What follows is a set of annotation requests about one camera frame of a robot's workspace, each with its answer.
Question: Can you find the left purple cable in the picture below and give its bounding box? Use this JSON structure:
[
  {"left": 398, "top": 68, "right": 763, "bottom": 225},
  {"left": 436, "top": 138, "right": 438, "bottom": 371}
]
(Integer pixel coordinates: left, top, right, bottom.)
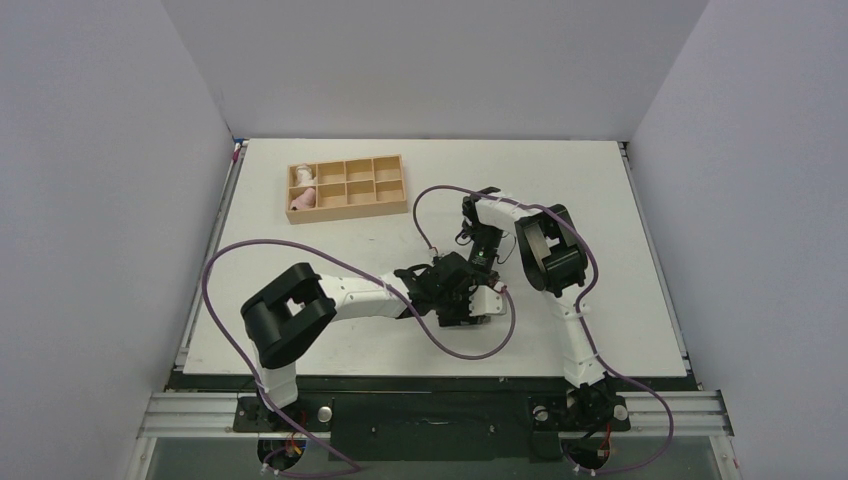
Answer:
[{"left": 201, "top": 239, "right": 518, "bottom": 478}]

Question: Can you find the purple cable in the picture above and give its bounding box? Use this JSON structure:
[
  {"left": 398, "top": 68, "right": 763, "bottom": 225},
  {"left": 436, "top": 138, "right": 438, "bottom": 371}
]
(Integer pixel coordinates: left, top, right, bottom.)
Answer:
[
  {"left": 201, "top": 239, "right": 518, "bottom": 478},
  {"left": 411, "top": 185, "right": 676, "bottom": 477}
]

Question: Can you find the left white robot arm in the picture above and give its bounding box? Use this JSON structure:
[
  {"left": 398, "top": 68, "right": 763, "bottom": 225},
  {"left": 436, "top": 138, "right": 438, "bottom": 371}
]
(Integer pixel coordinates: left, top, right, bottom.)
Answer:
[{"left": 240, "top": 253, "right": 506, "bottom": 430}]

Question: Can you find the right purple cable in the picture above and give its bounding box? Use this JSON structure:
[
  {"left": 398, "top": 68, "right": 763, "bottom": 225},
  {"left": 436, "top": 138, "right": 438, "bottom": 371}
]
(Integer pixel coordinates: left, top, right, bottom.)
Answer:
[{"left": 411, "top": 185, "right": 676, "bottom": 477}]

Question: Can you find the wooden compartment tray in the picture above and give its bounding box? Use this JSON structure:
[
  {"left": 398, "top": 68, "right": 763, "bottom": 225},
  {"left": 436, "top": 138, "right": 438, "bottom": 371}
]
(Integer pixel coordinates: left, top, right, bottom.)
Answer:
[{"left": 283, "top": 155, "right": 409, "bottom": 224}]

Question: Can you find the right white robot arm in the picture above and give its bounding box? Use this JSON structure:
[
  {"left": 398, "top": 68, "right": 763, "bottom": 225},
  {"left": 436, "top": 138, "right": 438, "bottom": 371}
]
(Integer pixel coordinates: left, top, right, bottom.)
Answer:
[{"left": 462, "top": 189, "right": 605, "bottom": 427}]

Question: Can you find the pink rolled underwear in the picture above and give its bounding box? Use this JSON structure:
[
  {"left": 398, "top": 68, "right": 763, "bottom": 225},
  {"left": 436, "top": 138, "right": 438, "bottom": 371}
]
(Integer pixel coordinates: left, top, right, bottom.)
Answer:
[{"left": 290, "top": 187, "right": 317, "bottom": 211}]

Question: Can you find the white rolled underwear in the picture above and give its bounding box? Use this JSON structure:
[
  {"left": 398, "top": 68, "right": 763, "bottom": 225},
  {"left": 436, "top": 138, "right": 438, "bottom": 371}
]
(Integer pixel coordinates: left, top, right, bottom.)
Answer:
[{"left": 294, "top": 164, "right": 316, "bottom": 187}]

